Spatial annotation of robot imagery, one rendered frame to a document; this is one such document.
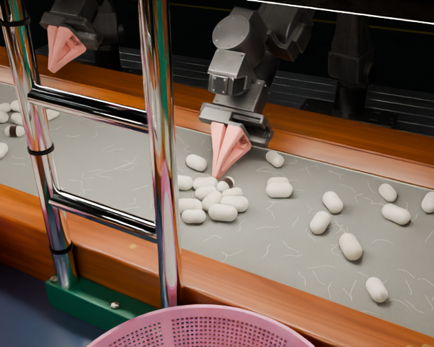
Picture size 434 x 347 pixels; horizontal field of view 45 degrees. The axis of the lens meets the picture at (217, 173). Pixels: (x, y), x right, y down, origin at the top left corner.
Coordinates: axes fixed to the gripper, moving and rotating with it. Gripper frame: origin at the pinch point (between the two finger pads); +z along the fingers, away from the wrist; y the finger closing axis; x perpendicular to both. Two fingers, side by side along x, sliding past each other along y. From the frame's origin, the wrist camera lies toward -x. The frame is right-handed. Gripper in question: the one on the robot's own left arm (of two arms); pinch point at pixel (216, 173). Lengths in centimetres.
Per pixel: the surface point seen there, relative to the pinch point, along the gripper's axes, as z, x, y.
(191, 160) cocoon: -1.2, 1.1, -5.3
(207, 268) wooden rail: 14.1, -12.9, 8.8
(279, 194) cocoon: 0.3, 0.7, 9.7
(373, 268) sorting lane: 7.0, -3.6, 24.8
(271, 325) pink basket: 17.2, -15.9, 18.2
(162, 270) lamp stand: 16.1, -20.1, 7.2
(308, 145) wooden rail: -10.9, 9.5, 8.9
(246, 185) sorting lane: -0.1, 2.4, 4.1
